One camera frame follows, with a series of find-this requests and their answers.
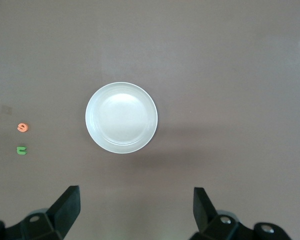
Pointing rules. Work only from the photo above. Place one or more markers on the green foam letter u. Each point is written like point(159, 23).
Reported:
point(21, 153)

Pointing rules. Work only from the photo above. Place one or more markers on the orange foam letter e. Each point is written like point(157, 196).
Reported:
point(18, 128)

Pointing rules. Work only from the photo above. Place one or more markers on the beige round plate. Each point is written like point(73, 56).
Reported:
point(121, 117)

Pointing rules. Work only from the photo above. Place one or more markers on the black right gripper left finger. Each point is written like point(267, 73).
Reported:
point(62, 215)

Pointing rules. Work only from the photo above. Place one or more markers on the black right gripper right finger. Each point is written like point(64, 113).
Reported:
point(205, 215)

